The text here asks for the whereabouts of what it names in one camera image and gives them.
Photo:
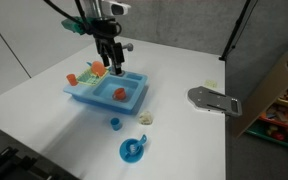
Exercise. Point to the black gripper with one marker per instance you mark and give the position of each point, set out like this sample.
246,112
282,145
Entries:
106,33

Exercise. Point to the cream toy bottle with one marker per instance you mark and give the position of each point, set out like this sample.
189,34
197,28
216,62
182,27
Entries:
146,118

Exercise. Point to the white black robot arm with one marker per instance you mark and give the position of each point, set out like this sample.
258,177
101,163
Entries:
97,8

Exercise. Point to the orange toy plate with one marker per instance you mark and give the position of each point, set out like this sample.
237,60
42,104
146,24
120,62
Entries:
98,69

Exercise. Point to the grey toy faucet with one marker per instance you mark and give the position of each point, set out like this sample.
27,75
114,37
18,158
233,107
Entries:
128,47

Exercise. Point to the yellow toy dish rack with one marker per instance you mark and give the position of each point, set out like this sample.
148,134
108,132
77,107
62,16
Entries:
87,79

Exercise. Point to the blue toy sink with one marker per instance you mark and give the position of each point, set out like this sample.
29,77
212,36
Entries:
134,96

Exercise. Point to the small blue toy cup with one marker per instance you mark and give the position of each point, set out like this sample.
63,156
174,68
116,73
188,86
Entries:
116,124

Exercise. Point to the blue toy strainer scoop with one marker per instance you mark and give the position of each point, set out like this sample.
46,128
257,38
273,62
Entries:
133,146

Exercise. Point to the blue toy plate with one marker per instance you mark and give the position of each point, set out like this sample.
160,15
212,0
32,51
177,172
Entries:
130,159

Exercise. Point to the wooden toy storage shelf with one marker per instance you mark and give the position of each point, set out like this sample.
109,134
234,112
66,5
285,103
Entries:
267,93

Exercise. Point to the yellow sticky note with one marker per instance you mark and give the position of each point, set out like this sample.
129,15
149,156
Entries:
211,83

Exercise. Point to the grey metal mounting plate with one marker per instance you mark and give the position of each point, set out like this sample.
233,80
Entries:
214,101

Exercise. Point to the black stand pole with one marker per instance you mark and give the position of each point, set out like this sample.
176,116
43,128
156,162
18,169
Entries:
235,30

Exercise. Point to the black equipment beside table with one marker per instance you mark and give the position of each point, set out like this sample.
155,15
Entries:
4,163

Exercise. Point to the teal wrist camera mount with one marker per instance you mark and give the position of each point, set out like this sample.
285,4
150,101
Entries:
75,25

